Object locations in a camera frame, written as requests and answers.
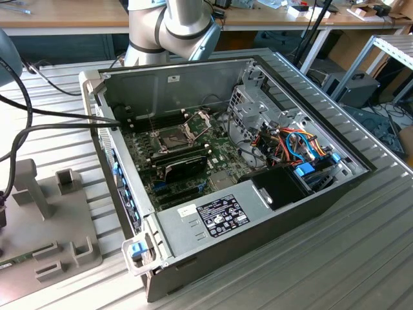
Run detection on CPU socket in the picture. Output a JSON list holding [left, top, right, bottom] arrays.
[[154, 126, 190, 153]]

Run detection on green motherboard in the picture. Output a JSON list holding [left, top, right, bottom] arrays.
[[119, 108, 270, 214]]

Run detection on black graphics card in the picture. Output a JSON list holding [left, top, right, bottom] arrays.
[[150, 143, 213, 184]]

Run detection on grey chipset heat sink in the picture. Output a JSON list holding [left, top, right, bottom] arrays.
[[208, 170, 236, 192]]

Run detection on black expansion slots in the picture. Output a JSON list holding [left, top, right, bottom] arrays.
[[154, 183, 203, 210]]

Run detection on black RAM slots white clips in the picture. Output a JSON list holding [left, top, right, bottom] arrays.
[[128, 108, 188, 133]]

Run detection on small white sticker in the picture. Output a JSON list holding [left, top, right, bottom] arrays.
[[177, 203, 197, 218]]

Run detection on black rating label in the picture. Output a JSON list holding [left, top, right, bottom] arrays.
[[196, 193, 251, 238]]

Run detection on silver metal drive cage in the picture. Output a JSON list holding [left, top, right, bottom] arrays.
[[227, 85, 285, 143]]

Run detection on black plastic drive housing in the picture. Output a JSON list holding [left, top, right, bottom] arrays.
[[238, 163, 316, 212]]

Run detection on grey power supply unit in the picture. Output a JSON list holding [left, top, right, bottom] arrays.
[[154, 179, 270, 259]]

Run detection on blue disk carrier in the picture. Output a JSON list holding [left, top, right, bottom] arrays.
[[293, 153, 342, 194]]

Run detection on open black PC case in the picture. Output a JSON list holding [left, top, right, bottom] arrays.
[[79, 48, 378, 303]]

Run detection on blue case latch clip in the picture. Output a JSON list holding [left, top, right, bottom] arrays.
[[130, 242, 145, 261]]

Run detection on white and red box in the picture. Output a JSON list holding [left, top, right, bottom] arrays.
[[287, 5, 312, 19]]

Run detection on grey parts rack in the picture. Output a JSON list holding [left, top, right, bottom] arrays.
[[0, 158, 104, 307]]

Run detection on dark floor panel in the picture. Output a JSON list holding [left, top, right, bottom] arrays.
[[340, 103, 406, 158]]

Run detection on brown cardboard sheet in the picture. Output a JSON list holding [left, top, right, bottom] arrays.
[[328, 30, 393, 81]]

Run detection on black tripod legs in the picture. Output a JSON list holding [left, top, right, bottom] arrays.
[[292, 0, 335, 67]]

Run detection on long wooden desk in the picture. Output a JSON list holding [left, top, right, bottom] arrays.
[[0, 0, 413, 38]]

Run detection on brown floor cardboard box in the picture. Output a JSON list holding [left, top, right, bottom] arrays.
[[398, 125, 413, 160]]

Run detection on small open cardboard box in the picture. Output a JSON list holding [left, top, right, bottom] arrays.
[[347, 2, 375, 22]]

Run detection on green RAM stick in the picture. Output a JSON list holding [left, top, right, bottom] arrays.
[[0, 253, 35, 271]]

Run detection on large cardboard box flaps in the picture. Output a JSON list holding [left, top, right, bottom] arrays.
[[387, 0, 413, 20]]

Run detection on black internal cable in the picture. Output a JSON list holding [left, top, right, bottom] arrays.
[[225, 108, 270, 169]]

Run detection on blue wire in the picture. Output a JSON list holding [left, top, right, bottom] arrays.
[[286, 129, 317, 162]]

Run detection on orange wire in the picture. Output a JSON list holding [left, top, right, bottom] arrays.
[[277, 127, 329, 164]]

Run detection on black box with handle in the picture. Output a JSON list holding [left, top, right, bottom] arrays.
[[322, 71, 381, 109]]

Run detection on thick black cable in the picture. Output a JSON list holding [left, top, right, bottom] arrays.
[[0, 57, 122, 194]]

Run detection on black cable with plug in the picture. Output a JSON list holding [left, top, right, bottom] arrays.
[[27, 63, 83, 97]]

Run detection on aluminium profile frame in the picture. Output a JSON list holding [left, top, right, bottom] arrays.
[[330, 34, 413, 104]]

